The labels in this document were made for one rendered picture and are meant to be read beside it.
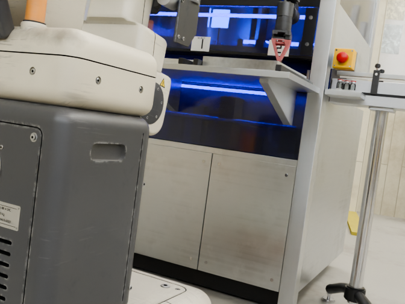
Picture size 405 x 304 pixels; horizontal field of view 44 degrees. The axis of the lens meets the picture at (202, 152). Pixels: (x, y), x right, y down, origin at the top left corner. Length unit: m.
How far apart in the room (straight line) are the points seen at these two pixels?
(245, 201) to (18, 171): 1.29
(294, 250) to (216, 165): 0.46
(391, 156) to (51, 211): 4.95
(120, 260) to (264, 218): 1.09
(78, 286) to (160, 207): 1.32
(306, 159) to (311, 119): 0.15
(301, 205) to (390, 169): 3.68
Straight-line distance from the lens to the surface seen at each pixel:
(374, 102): 2.00
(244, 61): 1.63
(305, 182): 1.93
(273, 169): 1.96
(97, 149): 0.87
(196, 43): 2.14
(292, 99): 1.91
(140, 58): 0.93
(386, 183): 5.58
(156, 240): 2.21
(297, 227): 1.95
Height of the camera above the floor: 0.69
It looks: 3 degrees down
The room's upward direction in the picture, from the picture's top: 8 degrees clockwise
